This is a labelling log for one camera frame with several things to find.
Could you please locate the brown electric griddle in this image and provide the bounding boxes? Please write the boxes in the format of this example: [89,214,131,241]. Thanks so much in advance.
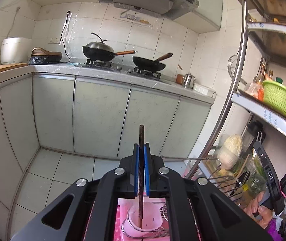
[28,47,63,65]

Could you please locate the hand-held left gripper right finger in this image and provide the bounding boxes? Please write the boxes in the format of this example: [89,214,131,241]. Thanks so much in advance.
[144,143,274,241]

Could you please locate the black wok with lid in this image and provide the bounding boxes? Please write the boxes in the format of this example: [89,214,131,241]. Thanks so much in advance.
[82,32,136,62]

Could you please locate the green plastic basket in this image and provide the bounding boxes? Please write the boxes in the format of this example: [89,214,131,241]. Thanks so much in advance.
[262,80,286,118]

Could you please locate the black blender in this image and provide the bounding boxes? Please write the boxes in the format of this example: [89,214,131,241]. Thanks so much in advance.
[243,121,265,146]

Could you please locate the steel shelf rack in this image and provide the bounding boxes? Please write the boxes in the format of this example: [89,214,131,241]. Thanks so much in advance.
[187,0,286,197]

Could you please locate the dark wooden chopstick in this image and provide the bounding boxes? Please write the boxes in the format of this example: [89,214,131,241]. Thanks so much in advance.
[139,125,145,228]

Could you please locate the napa cabbage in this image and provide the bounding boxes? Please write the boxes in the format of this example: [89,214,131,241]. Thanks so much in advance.
[218,135,243,169]

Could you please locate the pink plastic utensil cup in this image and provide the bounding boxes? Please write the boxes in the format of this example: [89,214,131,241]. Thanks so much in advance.
[126,200,164,232]

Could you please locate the metal strainer ladle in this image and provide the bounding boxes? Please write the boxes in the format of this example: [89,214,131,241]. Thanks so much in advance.
[227,54,248,85]

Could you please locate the white rectangular container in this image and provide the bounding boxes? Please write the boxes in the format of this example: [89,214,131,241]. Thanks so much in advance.
[192,84,217,97]

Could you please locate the gas stove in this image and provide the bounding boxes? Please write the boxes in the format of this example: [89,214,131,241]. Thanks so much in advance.
[75,59,174,81]

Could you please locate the grey upper cabinets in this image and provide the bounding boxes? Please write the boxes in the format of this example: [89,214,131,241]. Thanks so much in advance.
[28,0,224,32]

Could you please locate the steel kettle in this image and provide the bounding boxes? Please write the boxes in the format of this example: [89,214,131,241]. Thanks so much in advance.
[182,72,197,89]

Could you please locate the person's right hand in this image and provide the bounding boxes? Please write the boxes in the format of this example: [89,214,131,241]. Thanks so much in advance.
[246,193,276,229]

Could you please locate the black power cord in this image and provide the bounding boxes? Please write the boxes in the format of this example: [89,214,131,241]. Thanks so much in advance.
[60,11,71,63]

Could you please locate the steel wire utensil rack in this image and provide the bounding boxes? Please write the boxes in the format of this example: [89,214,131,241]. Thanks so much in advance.
[121,154,244,241]

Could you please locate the pink polka-dot cloth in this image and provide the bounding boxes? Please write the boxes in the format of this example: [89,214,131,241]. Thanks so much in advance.
[83,197,133,241]

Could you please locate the green onions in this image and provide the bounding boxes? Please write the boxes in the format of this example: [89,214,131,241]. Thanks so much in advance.
[243,153,267,196]

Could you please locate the white rice cooker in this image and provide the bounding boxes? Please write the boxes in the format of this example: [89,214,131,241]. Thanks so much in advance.
[1,38,32,65]

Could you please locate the wooden cutting board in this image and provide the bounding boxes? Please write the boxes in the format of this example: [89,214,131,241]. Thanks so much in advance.
[0,63,29,79]

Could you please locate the black frying pan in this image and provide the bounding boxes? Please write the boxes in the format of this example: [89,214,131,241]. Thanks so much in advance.
[132,53,173,72]

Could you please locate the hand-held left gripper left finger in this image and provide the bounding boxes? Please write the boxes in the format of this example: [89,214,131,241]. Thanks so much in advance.
[11,143,141,241]

